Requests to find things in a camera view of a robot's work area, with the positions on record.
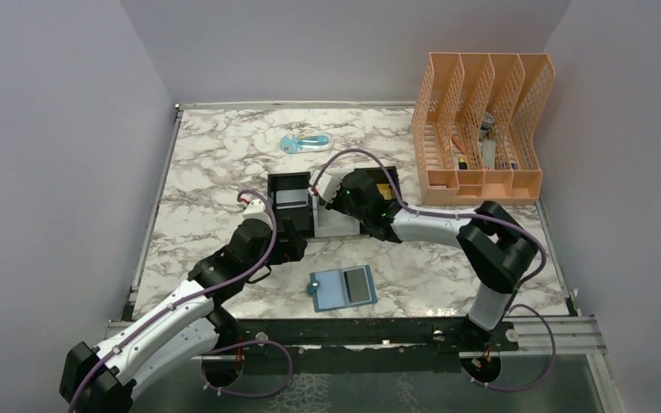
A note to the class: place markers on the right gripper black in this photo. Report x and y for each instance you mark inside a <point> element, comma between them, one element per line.
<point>334,204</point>

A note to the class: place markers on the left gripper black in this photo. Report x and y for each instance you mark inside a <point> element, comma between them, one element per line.
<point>293,249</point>

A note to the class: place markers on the white credit card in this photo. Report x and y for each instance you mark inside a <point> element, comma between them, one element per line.
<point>291,198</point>

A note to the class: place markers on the blue leather card holder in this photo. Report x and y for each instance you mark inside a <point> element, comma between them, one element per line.
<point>341,288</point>

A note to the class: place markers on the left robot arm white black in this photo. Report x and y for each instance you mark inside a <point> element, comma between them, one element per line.
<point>110,376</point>

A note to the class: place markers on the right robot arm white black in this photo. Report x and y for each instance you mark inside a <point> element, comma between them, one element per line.
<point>498,249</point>

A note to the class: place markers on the gold card in right tray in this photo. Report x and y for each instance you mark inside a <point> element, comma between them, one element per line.
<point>385,190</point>

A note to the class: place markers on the black right tray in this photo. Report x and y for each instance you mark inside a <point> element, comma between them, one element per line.
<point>382,182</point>

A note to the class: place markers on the black tray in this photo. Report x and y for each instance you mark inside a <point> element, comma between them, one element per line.
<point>382,182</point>
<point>301,216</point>

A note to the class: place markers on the white middle tray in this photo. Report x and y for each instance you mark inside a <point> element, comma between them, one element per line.
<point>331,223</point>

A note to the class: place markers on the black left tray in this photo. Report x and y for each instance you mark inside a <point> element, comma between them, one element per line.
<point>301,216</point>

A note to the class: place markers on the blue blister pack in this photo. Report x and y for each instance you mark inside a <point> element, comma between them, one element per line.
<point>302,143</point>

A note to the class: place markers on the orange plastic file organizer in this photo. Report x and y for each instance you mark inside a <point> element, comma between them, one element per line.
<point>457,89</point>

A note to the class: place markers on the grey item in organizer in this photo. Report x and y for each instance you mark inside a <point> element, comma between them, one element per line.
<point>488,153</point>

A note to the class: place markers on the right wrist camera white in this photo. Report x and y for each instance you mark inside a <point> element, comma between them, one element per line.
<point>324,186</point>

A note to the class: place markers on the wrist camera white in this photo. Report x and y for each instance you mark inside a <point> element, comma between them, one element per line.
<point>256,209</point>
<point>324,186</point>

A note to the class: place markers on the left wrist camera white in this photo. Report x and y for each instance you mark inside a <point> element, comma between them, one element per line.
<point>256,209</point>

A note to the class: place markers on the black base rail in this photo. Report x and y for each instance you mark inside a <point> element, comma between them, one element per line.
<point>441,333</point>

